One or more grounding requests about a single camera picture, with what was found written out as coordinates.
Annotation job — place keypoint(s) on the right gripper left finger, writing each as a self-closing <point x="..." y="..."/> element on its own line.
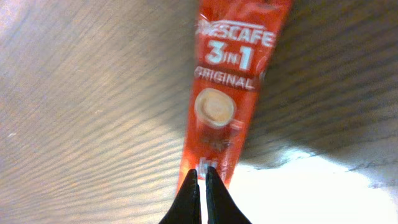
<point x="186" y="208"/>

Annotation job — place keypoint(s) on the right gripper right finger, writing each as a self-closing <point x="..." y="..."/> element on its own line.
<point x="220" y="205"/>

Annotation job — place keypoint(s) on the red snack stick packet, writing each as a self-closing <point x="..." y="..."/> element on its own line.
<point x="234" y="42"/>

